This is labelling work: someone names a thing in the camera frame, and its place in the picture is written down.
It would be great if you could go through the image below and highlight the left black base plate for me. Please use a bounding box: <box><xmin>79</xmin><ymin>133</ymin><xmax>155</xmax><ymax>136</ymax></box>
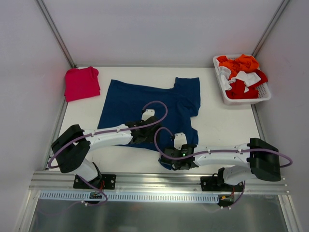
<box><xmin>73</xmin><ymin>174</ymin><xmax>116</xmax><ymax>190</ymax></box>

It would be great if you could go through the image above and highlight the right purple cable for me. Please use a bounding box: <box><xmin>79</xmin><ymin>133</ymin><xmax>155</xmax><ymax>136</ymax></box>
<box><xmin>154</xmin><ymin>127</ymin><xmax>293</xmax><ymax>210</ymax></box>

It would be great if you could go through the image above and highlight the left aluminium corner post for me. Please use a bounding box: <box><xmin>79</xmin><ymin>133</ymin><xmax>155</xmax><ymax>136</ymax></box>
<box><xmin>35</xmin><ymin>0</ymin><xmax>77</xmax><ymax>68</ymax></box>

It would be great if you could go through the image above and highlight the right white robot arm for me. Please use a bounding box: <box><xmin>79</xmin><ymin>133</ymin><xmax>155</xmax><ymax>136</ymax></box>
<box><xmin>158</xmin><ymin>138</ymin><xmax>281</xmax><ymax>191</ymax></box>

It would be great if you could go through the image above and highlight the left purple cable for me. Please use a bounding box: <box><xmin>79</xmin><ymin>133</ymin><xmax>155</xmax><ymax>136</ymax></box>
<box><xmin>48</xmin><ymin>101</ymin><xmax>169</xmax><ymax>206</ymax></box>

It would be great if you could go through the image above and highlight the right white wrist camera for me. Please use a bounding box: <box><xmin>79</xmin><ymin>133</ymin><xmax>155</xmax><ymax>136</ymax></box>
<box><xmin>173</xmin><ymin>132</ymin><xmax>187</xmax><ymax>150</ymax></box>

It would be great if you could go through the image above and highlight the white slotted cable duct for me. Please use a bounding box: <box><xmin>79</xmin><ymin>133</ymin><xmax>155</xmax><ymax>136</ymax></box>
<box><xmin>39</xmin><ymin>190</ymin><xmax>219</xmax><ymax>204</ymax></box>

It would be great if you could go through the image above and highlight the right aluminium corner post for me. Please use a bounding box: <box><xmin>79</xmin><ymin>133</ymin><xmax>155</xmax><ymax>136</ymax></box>
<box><xmin>252</xmin><ymin>0</ymin><xmax>291</xmax><ymax>57</ymax></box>

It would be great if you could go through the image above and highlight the white t-shirt in basket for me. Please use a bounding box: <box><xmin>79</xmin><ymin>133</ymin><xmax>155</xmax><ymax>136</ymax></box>
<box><xmin>215</xmin><ymin>59</ymin><xmax>262</xmax><ymax>93</ymax></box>

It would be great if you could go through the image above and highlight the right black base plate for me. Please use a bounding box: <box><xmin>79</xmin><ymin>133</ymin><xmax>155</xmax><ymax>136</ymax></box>
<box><xmin>200</xmin><ymin>176</ymin><xmax>244</xmax><ymax>192</ymax></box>

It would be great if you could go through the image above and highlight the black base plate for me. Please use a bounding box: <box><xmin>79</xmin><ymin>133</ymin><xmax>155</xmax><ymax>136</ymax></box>
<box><xmin>73</xmin><ymin>174</ymin><xmax>116</xmax><ymax>190</ymax></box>
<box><xmin>200</xmin><ymin>176</ymin><xmax>244</xmax><ymax>192</ymax></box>

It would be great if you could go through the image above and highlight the red t-shirt in basket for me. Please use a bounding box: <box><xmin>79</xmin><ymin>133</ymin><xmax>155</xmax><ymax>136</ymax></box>
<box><xmin>225</xmin><ymin>69</ymin><xmax>268</xmax><ymax>99</ymax></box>

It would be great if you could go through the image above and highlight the purple cable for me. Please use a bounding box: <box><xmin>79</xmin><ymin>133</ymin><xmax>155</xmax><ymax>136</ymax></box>
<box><xmin>154</xmin><ymin>127</ymin><xmax>293</xmax><ymax>210</ymax></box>
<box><xmin>48</xmin><ymin>101</ymin><xmax>169</xmax><ymax>206</ymax></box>

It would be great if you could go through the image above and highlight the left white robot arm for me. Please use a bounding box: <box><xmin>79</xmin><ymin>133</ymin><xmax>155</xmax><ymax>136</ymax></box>
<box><xmin>51</xmin><ymin>116</ymin><xmax>162</xmax><ymax>189</ymax></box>

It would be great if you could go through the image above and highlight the aluminium mounting rail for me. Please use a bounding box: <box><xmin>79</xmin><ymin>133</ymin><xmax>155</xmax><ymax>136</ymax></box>
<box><xmin>29</xmin><ymin>171</ymin><xmax>290</xmax><ymax>195</ymax></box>

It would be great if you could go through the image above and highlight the white plastic basket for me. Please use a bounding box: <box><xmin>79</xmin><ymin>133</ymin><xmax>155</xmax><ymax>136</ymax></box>
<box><xmin>213</xmin><ymin>55</ymin><xmax>271</xmax><ymax>105</ymax></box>

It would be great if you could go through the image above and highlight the folded pink t-shirt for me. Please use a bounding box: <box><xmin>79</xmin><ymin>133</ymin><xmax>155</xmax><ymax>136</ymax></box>
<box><xmin>64</xmin><ymin>66</ymin><xmax>100</xmax><ymax>102</ymax></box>

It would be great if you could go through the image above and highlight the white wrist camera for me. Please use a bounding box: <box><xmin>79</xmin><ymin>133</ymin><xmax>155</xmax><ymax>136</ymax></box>
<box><xmin>141</xmin><ymin>109</ymin><xmax>155</xmax><ymax>121</ymax></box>
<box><xmin>173</xmin><ymin>132</ymin><xmax>187</xmax><ymax>150</ymax></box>

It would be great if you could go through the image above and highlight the orange t-shirt in basket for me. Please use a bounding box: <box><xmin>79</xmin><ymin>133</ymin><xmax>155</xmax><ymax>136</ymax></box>
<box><xmin>217</xmin><ymin>54</ymin><xmax>259</xmax><ymax>80</ymax></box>

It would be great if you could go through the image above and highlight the navy blue t-shirt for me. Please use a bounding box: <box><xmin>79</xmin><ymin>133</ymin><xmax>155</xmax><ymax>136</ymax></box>
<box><xmin>97</xmin><ymin>76</ymin><xmax>201</xmax><ymax>171</ymax></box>

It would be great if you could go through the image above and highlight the aluminium corner post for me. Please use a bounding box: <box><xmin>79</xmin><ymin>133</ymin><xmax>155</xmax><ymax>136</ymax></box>
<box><xmin>252</xmin><ymin>0</ymin><xmax>291</xmax><ymax>57</ymax></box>
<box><xmin>35</xmin><ymin>0</ymin><xmax>77</xmax><ymax>68</ymax></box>

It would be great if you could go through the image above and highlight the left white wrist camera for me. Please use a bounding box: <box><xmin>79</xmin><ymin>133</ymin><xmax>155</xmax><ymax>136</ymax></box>
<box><xmin>141</xmin><ymin>109</ymin><xmax>155</xmax><ymax>121</ymax></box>

